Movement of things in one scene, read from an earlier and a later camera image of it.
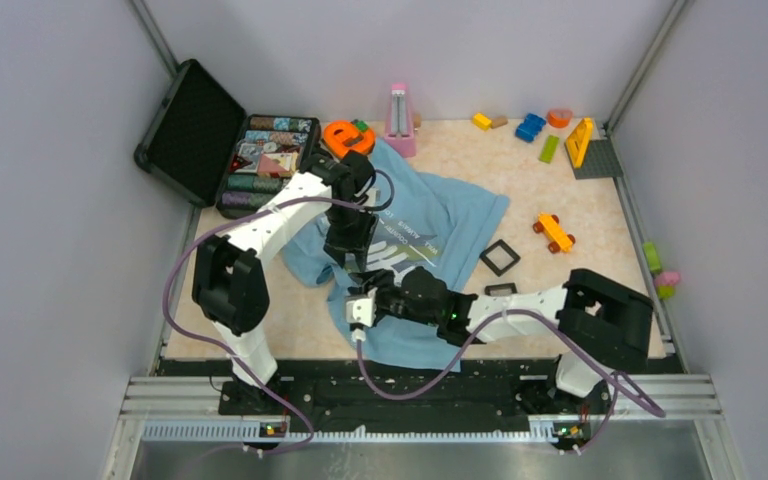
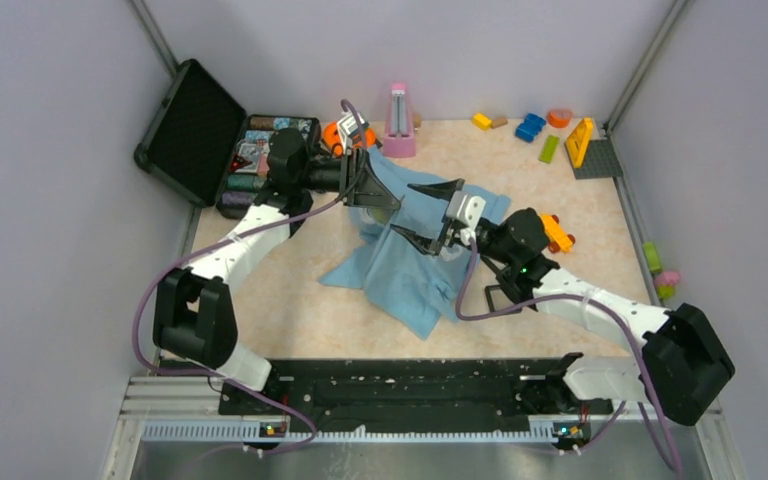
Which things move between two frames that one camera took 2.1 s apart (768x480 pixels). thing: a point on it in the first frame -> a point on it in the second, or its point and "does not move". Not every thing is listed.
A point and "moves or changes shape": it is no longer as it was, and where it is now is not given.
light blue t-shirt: x=432 y=225 moves or changes shape
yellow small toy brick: x=481 y=121 does not move
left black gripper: x=338 y=246 -> x=360 y=186
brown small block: x=498 y=121 does not move
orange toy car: x=557 y=238 does not move
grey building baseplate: x=600 y=161 does not move
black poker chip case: x=204 y=145 does not move
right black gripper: x=379 y=279 -> x=447 y=237
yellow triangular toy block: x=578 y=142 does not move
